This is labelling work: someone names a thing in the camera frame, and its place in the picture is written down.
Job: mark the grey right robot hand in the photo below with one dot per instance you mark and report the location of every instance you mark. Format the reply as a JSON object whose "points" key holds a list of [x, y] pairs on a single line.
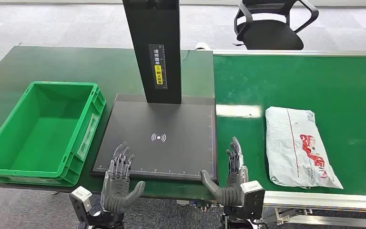
{"points": [[230, 192]]}

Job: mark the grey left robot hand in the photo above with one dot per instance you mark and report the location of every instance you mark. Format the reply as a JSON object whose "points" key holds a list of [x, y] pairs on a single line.
{"points": [[116, 192]]}

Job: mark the grey package with red print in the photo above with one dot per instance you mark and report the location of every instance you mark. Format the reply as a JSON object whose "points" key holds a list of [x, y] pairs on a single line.
{"points": [[296, 148]]}

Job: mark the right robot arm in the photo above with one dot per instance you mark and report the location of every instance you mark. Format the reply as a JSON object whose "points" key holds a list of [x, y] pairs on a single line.
{"points": [[238, 219]]}

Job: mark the black inbound scanner machine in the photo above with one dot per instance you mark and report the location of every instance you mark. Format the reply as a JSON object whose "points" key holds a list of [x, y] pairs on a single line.
{"points": [[157, 126]]}

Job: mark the white conveyor roller end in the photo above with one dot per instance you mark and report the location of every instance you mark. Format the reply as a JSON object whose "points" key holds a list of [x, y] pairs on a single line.
{"points": [[203, 46]]}

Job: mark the green plastic crate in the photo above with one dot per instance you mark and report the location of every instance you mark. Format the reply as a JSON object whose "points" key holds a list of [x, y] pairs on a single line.
{"points": [[44, 132]]}

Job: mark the black and yellow label sticker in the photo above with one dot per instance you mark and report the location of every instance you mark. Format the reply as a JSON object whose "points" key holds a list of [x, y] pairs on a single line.
{"points": [[157, 66]]}

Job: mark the dark green table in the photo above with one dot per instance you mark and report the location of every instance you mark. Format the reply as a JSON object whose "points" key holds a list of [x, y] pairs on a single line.
{"points": [[60, 63]]}

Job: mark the black office chair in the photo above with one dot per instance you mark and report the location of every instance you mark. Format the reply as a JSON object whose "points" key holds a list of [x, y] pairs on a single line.
{"points": [[269, 34]]}

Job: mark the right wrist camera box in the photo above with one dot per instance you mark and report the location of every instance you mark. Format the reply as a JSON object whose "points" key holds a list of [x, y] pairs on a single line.
{"points": [[253, 196]]}

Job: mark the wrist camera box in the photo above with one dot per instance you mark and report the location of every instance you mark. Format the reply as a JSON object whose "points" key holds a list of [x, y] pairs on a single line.
{"points": [[253, 196], [81, 199]]}

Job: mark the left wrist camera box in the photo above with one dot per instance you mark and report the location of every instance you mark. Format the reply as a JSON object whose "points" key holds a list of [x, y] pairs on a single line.
{"points": [[81, 199]]}

